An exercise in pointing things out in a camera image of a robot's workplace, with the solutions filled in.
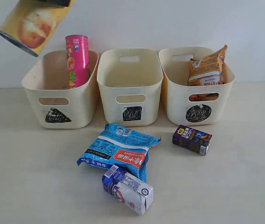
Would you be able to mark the cream bin circle mark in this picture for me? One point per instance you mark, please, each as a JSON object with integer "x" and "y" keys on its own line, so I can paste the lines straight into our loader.
{"x": 191, "y": 105}

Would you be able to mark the yellow Lays chips can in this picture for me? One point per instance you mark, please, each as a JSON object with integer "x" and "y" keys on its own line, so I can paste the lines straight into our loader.
{"x": 30, "y": 26}

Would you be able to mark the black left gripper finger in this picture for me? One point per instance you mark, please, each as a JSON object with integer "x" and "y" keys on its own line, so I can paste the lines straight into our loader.
{"x": 54, "y": 3}

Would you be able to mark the purple juice carton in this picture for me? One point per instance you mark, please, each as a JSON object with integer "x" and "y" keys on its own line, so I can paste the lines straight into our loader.
{"x": 192, "y": 139}

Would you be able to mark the pink Lays chips can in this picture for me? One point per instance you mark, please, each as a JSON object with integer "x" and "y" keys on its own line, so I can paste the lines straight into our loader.
{"x": 78, "y": 62}

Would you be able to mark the blue noodle packet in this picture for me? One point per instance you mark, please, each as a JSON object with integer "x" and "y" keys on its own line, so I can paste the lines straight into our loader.
{"x": 121, "y": 146}

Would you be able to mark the orange noodle packet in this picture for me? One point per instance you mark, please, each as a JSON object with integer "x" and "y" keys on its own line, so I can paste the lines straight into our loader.
{"x": 208, "y": 70}

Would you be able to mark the blue white milk carton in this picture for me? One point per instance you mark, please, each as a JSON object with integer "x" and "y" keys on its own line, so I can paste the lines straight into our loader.
{"x": 128, "y": 189}

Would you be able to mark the cream bin triangle mark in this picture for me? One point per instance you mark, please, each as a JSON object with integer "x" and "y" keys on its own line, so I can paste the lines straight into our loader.
{"x": 55, "y": 105}

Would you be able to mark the cream bin square mark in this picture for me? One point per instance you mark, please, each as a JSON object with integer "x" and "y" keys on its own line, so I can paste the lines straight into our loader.
{"x": 130, "y": 82}

